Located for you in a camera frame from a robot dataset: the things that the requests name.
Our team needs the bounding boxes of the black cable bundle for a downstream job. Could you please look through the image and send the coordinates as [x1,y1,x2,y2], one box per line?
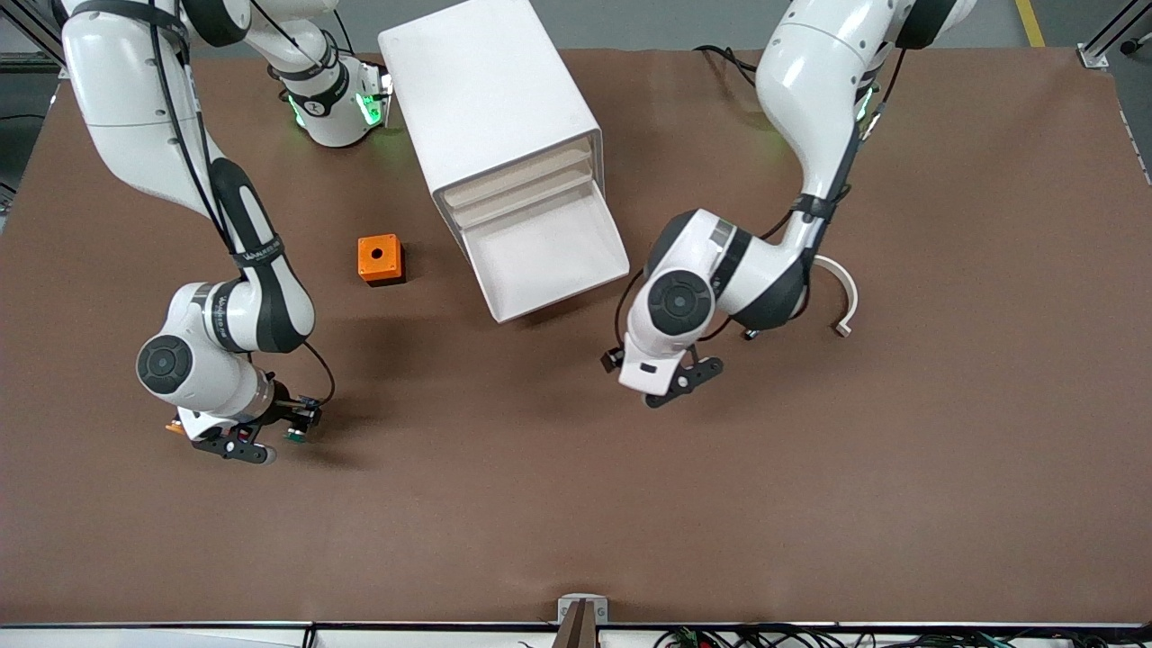
[652,625,1152,648]

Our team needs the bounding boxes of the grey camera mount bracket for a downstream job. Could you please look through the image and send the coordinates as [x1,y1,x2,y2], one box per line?
[556,594,609,648]

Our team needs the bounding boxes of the white curved plastic arc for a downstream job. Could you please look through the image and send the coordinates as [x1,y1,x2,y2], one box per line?
[810,255,860,339]

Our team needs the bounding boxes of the black arm base cable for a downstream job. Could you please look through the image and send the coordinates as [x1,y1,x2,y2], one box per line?
[694,43,762,78]

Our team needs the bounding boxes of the white plastic drawer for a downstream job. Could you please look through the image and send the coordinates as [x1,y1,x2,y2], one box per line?
[463,183,632,324]

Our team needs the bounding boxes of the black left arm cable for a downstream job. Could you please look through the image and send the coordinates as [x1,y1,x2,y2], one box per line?
[615,45,906,357]

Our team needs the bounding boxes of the white drawer cabinet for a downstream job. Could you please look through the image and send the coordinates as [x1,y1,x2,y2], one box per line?
[377,0,605,237]

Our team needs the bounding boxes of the orange button enclosure box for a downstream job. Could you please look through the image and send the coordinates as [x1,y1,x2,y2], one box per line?
[357,234,407,287]

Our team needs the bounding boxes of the aluminium frame profile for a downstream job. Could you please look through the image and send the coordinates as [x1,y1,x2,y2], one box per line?
[1077,0,1152,71]
[0,0,66,75]

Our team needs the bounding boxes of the white table edge rail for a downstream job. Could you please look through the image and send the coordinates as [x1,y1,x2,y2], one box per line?
[0,621,1152,648]

